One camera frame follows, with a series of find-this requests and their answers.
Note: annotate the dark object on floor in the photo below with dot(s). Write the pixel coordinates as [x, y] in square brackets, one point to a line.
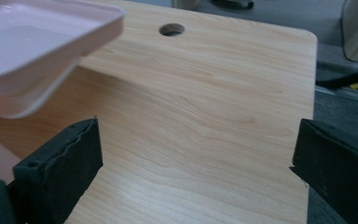
[233, 3]

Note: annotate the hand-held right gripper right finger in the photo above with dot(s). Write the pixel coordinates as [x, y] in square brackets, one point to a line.
[338, 165]

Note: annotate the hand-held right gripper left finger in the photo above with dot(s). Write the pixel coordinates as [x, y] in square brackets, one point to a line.
[62, 168]

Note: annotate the beige round stand base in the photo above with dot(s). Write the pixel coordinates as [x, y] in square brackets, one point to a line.
[185, 3]

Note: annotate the pink square plastic tray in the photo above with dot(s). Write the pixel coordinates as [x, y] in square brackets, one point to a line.
[28, 53]

